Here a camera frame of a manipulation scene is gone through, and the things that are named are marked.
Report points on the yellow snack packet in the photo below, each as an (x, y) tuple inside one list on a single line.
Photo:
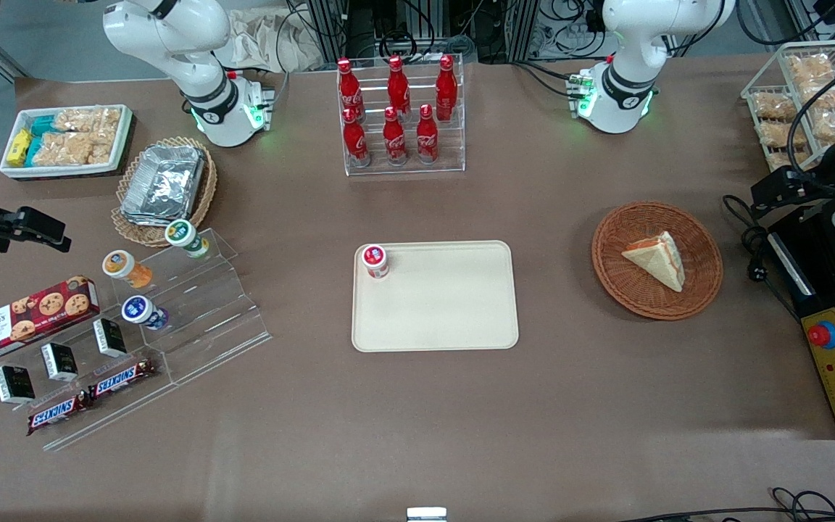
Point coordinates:
[(19, 147)]

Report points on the red cola bottle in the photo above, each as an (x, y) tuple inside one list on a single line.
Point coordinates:
[(349, 90), (356, 141), (427, 138), (398, 87), (393, 139), (446, 90)]

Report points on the clear bag rice crackers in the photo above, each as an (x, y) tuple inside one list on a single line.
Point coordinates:
[(88, 119), (73, 148)]

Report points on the clear acrylic bottle rack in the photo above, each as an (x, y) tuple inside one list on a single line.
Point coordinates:
[(454, 148)]

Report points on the beige cloth bag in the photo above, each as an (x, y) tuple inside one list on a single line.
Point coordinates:
[(265, 40)]

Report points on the red Walkers cookie box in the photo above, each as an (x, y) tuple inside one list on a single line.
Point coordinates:
[(26, 319)]

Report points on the triangular sandwich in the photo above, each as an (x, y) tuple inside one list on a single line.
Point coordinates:
[(660, 261)]

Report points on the stacked aluminium foil containers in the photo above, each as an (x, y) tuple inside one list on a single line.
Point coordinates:
[(164, 181)]

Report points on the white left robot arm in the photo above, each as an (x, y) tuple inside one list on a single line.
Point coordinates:
[(624, 80)]

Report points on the beige plastic tray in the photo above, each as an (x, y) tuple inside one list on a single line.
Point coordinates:
[(439, 304)]

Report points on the blue lid yogurt cup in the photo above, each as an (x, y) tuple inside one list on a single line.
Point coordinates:
[(139, 310)]

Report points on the orange lid yogurt cup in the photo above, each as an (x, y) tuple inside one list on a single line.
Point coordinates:
[(122, 265)]

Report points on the green lid yogurt cup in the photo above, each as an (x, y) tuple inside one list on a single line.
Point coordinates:
[(182, 235)]

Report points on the light woven wicker basket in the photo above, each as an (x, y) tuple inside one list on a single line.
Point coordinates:
[(204, 199)]

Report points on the red lid yogurt cup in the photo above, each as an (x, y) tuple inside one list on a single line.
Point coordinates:
[(375, 259)]

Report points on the small black box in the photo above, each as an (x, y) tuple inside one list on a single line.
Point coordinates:
[(60, 361), (15, 384), (110, 337)]

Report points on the white rectangular snack bin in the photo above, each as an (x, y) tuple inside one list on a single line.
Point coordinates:
[(125, 138)]

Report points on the teal snack packet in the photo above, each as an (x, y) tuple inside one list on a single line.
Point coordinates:
[(43, 125), (34, 151)]

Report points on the aluminium frame equipment rack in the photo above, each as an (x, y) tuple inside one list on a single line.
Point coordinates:
[(359, 29)]

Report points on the brown round wicker basket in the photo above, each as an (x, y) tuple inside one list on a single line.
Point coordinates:
[(624, 279)]

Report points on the clear acrylic stepped display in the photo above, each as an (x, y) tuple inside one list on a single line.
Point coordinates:
[(214, 319)]

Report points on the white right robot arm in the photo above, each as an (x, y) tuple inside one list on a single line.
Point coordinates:
[(200, 87)]

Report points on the Snickers chocolate bar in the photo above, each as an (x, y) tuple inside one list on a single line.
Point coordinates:
[(55, 413), (120, 378)]

